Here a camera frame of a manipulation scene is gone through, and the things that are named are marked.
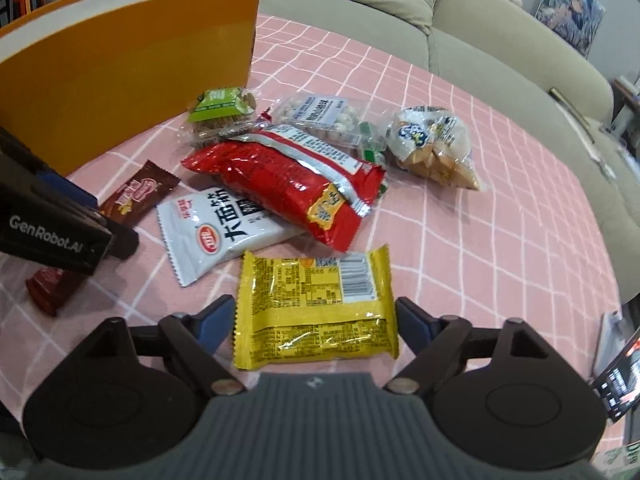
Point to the dark red snack packet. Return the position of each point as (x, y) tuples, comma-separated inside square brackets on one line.
[(50, 288)]

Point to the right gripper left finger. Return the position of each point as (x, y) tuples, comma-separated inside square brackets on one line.
[(187, 343)]

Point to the brown chocolate bar packet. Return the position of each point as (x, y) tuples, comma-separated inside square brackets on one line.
[(130, 203)]

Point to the magazines on sofa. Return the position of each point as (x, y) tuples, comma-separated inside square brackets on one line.
[(582, 129)]

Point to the smartphone on stand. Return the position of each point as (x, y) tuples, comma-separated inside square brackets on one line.
[(617, 385)]

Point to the blue patterned cushion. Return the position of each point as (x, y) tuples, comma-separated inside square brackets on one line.
[(575, 21)]

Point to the beige sofa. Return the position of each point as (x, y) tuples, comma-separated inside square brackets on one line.
[(500, 54)]

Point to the yellow snack packet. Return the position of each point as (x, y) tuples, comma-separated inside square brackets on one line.
[(299, 310)]

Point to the orange cardboard box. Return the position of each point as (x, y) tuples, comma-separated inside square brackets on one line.
[(79, 77)]

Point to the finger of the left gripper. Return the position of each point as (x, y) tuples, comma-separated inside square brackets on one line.
[(120, 239)]

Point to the green nut snack packet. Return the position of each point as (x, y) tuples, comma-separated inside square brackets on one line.
[(219, 114)]

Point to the red snack bag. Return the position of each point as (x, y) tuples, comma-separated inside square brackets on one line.
[(298, 177)]

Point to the white spicy strip packet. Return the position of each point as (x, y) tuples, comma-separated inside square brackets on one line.
[(209, 227)]

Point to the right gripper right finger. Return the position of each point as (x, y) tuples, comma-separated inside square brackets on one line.
[(442, 347)]

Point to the clear white candy bag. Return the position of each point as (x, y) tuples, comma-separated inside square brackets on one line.
[(334, 119)]

